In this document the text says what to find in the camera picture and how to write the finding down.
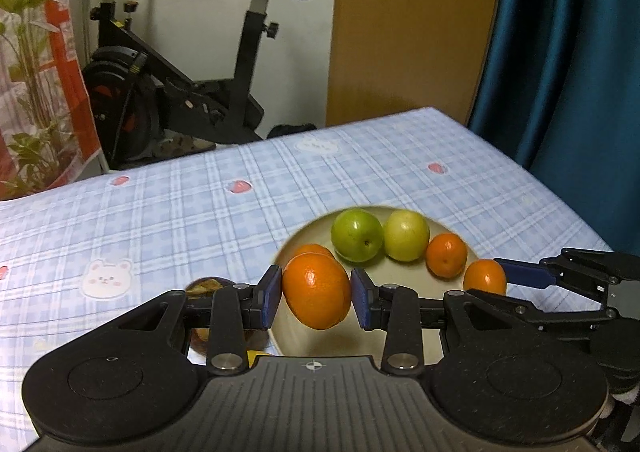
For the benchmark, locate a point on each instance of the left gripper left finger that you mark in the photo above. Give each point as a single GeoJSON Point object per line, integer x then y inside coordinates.
{"type": "Point", "coordinates": [238, 308]}

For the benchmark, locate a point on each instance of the dark purple mangosteen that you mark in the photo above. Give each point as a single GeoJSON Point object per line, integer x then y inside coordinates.
{"type": "Point", "coordinates": [200, 295]}

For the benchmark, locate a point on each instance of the small orange kumquat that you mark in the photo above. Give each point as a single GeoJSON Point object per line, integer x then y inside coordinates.
{"type": "Point", "coordinates": [317, 290]}

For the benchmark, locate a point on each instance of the teal curtain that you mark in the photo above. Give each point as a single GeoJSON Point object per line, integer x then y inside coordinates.
{"type": "Point", "coordinates": [559, 94]}

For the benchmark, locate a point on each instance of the black exercise bike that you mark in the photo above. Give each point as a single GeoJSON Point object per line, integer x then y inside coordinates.
{"type": "Point", "coordinates": [168, 77]}

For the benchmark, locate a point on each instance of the dark green apple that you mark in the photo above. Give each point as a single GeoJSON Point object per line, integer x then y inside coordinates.
{"type": "Point", "coordinates": [357, 235]}

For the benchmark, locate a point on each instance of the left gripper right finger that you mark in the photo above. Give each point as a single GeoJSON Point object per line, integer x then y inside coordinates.
{"type": "Point", "coordinates": [395, 310]}

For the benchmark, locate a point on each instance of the orange tangerine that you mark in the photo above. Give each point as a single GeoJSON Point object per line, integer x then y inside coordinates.
{"type": "Point", "coordinates": [312, 249]}

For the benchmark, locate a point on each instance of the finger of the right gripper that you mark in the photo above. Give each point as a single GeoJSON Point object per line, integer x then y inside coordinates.
{"type": "Point", "coordinates": [561, 325]}
{"type": "Point", "coordinates": [588, 273]}

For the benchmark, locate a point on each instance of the wooden door panel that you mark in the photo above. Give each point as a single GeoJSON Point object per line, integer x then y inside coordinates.
{"type": "Point", "coordinates": [390, 56]}

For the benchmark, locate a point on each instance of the blue plaid tablecloth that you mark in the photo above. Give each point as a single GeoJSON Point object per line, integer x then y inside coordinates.
{"type": "Point", "coordinates": [77, 256]}

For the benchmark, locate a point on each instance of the light green apple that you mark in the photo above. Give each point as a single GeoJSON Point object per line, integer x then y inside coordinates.
{"type": "Point", "coordinates": [406, 235]}

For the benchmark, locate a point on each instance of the large yellow lemon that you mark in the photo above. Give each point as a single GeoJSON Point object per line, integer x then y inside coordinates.
{"type": "Point", "coordinates": [257, 358]}

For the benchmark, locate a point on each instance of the small orange mandarin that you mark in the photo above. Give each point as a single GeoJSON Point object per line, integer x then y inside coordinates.
{"type": "Point", "coordinates": [445, 256]}

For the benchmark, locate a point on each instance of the printed fabric backdrop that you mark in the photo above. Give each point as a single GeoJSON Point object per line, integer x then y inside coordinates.
{"type": "Point", "coordinates": [48, 137]}

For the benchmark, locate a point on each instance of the beige round plate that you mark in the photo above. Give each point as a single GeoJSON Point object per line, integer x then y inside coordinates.
{"type": "Point", "coordinates": [289, 337]}

